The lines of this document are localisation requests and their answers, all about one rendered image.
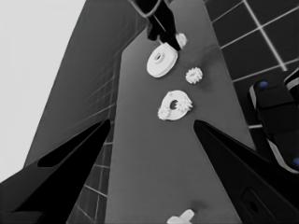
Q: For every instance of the white round carrier with pins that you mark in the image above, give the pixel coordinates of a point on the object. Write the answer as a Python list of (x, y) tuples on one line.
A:
[(177, 115)]

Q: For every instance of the small white T-shaped piece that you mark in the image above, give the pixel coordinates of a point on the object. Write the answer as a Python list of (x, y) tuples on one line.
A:
[(183, 217)]

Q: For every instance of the dark robot torso block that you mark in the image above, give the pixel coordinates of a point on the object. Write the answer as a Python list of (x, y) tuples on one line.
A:
[(274, 105)]

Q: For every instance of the large thick white disc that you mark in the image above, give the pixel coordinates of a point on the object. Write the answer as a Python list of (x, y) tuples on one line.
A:
[(163, 69)]

